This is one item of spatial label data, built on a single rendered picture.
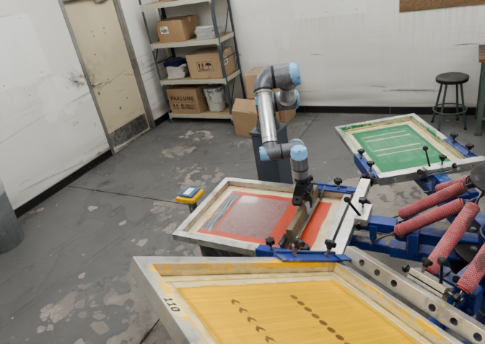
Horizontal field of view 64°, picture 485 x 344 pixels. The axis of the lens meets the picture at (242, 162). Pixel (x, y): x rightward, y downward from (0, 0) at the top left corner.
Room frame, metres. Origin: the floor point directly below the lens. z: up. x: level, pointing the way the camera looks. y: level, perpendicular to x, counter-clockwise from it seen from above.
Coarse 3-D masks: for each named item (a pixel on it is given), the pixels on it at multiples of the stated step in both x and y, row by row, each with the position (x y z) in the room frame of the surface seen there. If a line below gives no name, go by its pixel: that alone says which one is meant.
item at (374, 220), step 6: (372, 216) 1.43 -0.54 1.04; (378, 216) 1.43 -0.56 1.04; (384, 216) 1.42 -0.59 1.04; (372, 222) 1.39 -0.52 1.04; (378, 222) 1.39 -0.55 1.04; (384, 222) 1.38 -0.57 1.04; (390, 222) 1.37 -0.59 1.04; (396, 222) 1.37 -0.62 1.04; (366, 228) 1.41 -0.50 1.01; (378, 228) 1.38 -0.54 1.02; (384, 228) 1.37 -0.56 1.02; (390, 228) 1.35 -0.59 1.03
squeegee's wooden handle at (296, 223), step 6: (300, 210) 1.55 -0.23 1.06; (294, 216) 1.51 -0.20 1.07; (300, 216) 1.51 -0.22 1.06; (306, 216) 1.57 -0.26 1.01; (294, 222) 1.47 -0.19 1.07; (300, 222) 1.50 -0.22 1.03; (288, 228) 1.43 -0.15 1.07; (294, 228) 1.44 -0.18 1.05; (300, 228) 1.50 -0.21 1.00; (288, 234) 1.42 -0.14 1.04; (294, 234) 1.43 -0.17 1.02; (288, 240) 1.42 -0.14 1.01
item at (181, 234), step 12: (228, 180) 2.11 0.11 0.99; (240, 180) 2.08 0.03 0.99; (252, 180) 2.05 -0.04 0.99; (216, 192) 1.99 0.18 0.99; (288, 192) 1.90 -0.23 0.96; (324, 192) 1.79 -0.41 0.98; (204, 204) 1.88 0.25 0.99; (348, 204) 1.65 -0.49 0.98; (192, 216) 1.78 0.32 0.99; (336, 216) 1.55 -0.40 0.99; (180, 228) 1.70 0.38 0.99; (336, 228) 1.46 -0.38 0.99; (180, 240) 1.63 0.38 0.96; (192, 240) 1.59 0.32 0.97; (204, 240) 1.56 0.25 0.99; (216, 240) 1.54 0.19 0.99; (228, 240) 1.52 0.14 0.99; (324, 240) 1.39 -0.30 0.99; (240, 252) 1.45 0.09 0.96; (252, 252) 1.42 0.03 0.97
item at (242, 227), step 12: (228, 216) 1.77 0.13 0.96; (240, 216) 1.75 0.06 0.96; (252, 216) 1.73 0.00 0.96; (216, 228) 1.69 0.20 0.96; (228, 228) 1.67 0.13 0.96; (240, 228) 1.65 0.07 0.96; (252, 228) 1.63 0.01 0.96; (264, 228) 1.61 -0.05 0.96; (276, 228) 1.59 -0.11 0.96; (312, 228) 1.54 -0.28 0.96; (240, 240) 1.55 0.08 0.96; (252, 240) 1.53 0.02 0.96; (264, 240) 1.52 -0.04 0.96; (276, 240) 1.50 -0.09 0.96; (312, 240) 1.45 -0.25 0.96
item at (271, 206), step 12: (240, 192) 2.00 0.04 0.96; (240, 204) 1.87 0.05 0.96; (252, 204) 1.85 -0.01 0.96; (264, 204) 1.83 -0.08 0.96; (276, 204) 1.80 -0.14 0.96; (288, 204) 1.78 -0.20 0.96; (324, 204) 1.72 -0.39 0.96; (264, 216) 1.71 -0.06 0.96; (276, 216) 1.69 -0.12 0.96; (288, 216) 1.67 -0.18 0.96; (312, 216) 1.64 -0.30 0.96; (324, 216) 1.62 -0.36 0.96
